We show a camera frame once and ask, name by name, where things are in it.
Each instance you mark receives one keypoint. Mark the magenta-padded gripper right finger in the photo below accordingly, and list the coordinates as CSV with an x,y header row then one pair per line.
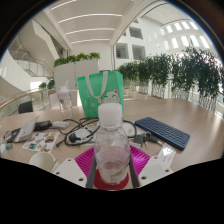
x,y
153,170

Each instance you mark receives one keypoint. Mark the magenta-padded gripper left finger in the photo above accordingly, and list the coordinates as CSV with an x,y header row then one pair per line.
x,y
71,170

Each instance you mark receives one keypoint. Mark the clear water bottle white cap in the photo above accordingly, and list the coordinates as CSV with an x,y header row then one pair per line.
x,y
112,156

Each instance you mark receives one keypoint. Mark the small white packet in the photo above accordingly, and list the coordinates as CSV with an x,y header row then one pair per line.
x,y
166,155

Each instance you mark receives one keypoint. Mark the white checked mug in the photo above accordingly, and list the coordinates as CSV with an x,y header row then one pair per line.
x,y
42,161

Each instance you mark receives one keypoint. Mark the flat round red coaster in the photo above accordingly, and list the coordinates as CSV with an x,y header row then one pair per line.
x,y
100,182

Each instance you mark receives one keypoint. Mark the bunch of keys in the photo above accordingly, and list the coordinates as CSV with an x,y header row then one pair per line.
x,y
148,138

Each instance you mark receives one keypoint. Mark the dark blue keyboard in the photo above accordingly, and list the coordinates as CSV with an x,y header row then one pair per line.
x,y
163,132

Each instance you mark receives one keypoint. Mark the colourful sticker sheet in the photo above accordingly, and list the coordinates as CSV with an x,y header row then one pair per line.
x,y
40,142

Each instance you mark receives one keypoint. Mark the white power adapter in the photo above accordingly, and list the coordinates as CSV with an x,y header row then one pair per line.
x,y
61,125

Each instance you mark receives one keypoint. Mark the black power adapter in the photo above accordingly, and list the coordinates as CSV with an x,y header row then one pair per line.
x,y
43,125

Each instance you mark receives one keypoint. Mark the tall clear empty bottle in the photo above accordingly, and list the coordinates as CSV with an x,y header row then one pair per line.
x,y
64,103

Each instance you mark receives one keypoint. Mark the black pouch with white card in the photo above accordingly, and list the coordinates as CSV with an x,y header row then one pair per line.
x,y
11,135

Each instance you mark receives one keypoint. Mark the green tote bag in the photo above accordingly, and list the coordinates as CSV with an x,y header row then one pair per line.
x,y
90,100

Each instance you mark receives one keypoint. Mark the black chair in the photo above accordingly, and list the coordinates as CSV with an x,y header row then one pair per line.
x,y
25,107

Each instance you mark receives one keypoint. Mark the brown planter with green plants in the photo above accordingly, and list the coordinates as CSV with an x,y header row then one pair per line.
x,y
50,91

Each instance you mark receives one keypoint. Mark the glass railing with wooden handrail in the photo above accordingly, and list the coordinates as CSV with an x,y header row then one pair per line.
x,y
16,98

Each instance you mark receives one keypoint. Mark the white cabinet topped with plants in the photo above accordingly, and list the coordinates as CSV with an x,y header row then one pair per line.
x,y
75,75

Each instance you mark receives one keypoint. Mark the row of green trees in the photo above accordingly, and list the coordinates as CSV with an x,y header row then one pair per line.
x,y
196,73

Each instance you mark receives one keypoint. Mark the ceiling light strips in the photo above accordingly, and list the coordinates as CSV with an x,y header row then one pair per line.
x,y
90,31

